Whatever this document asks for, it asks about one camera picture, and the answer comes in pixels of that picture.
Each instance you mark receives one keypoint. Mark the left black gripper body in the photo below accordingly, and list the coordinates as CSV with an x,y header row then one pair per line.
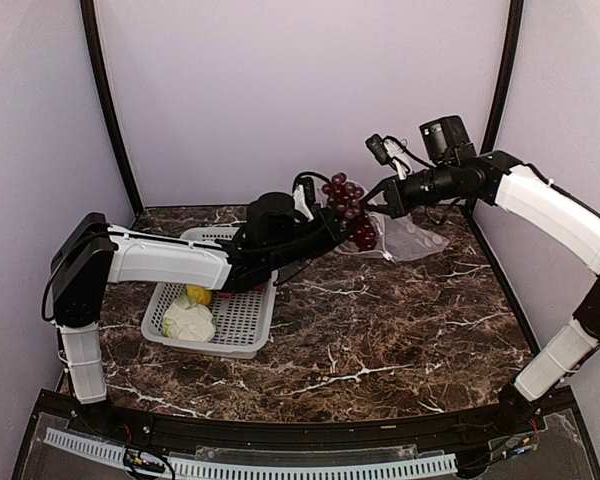
x,y
313,245

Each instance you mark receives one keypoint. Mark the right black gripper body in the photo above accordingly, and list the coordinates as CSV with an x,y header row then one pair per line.
x,y
405,202

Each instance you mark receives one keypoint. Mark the dark red grape bunch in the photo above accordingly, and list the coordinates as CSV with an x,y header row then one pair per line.
x,y
345,196

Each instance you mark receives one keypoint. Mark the clear zip top bag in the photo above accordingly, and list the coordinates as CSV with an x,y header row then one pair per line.
x,y
392,240

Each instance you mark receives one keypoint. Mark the white plastic perforated basket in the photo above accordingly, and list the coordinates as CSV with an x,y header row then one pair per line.
x,y
242,321

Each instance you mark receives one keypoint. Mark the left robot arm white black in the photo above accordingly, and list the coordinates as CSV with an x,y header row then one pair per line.
x,y
276,233

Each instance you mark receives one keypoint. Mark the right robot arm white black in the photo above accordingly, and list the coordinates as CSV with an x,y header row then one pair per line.
x,y
455,171

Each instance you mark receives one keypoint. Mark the yellow bell pepper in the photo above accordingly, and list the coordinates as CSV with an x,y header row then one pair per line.
x,y
199,294

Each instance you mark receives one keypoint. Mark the white green cauliflower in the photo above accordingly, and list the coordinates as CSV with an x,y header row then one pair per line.
x,y
187,320

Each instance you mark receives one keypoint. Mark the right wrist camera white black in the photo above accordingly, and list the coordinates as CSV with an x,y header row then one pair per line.
x,y
391,152

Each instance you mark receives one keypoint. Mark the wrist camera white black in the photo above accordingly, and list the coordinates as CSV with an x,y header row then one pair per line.
x,y
303,192
391,152

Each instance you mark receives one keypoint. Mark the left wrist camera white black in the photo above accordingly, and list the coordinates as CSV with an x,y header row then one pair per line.
x,y
303,192

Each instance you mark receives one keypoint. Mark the right black frame post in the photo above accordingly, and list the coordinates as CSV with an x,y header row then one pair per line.
x,y
492,57

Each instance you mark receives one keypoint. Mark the black frame post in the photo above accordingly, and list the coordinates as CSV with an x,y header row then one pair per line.
x,y
492,57
106,101

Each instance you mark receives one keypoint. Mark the black curved front rail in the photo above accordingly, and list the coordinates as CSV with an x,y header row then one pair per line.
x,y
461,431

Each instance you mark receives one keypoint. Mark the white slotted cable duct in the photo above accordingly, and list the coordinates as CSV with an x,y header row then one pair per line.
x,y
225,463

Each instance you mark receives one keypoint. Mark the left black frame post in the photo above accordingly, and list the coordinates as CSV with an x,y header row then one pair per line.
x,y
106,101

